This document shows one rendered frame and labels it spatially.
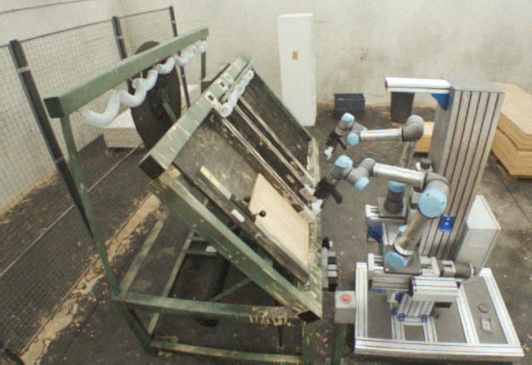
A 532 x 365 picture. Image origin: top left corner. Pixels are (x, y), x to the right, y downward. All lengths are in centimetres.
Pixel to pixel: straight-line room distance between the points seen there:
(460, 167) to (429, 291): 73
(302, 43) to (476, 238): 442
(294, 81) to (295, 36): 82
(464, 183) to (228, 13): 634
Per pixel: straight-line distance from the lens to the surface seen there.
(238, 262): 160
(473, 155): 180
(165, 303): 219
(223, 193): 164
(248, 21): 723
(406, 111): 638
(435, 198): 144
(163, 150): 139
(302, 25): 560
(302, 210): 229
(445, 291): 203
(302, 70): 574
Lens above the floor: 247
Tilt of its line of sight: 31 degrees down
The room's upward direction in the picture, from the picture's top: 6 degrees counter-clockwise
